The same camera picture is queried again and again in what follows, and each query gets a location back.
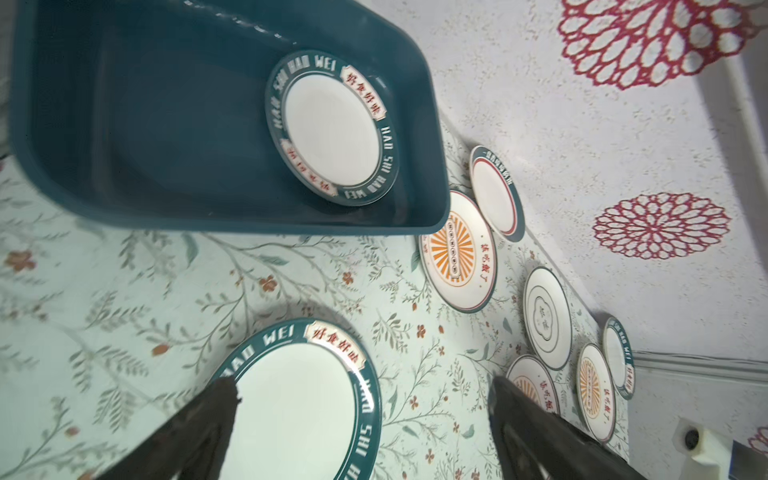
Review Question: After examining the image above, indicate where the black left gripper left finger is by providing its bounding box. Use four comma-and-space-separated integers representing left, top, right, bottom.
99, 377, 239, 479

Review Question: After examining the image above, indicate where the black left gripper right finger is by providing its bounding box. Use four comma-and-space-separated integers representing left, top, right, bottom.
488, 376, 642, 479

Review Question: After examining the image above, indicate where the sunburst plate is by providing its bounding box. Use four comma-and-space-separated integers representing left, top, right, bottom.
576, 343, 616, 444
506, 354, 560, 415
419, 190, 498, 313

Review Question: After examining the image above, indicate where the green rim text plate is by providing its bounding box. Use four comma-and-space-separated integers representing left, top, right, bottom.
212, 318, 383, 479
265, 49, 401, 207
602, 317, 636, 400

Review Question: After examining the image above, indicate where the teal plastic bin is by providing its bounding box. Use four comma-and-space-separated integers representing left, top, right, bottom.
9, 1, 450, 236

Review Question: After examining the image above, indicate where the small clover plate green rim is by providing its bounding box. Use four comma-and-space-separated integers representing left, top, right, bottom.
523, 266, 573, 370

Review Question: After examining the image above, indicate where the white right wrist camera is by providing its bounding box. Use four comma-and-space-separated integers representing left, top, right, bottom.
672, 418, 767, 480

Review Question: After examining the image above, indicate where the small red-ring green plate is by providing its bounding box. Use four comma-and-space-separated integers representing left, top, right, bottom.
469, 145, 526, 243

